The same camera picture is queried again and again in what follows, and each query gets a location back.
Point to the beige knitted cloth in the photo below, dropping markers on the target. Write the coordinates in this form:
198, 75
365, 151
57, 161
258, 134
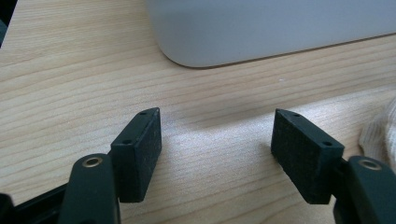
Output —
381, 137

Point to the white compartment storage box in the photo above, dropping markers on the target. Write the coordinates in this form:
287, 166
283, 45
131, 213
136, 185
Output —
249, 28

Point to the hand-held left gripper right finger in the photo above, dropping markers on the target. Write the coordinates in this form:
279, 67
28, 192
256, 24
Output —
303, 155

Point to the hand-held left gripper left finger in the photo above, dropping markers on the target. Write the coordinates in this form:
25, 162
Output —
137, 155

